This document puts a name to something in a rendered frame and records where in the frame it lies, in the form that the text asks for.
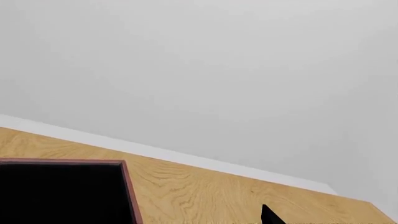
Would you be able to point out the black table with red edge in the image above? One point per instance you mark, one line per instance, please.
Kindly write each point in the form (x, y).
(62, 193)

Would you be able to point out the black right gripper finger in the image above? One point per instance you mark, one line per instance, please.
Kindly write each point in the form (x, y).
(269, 216)

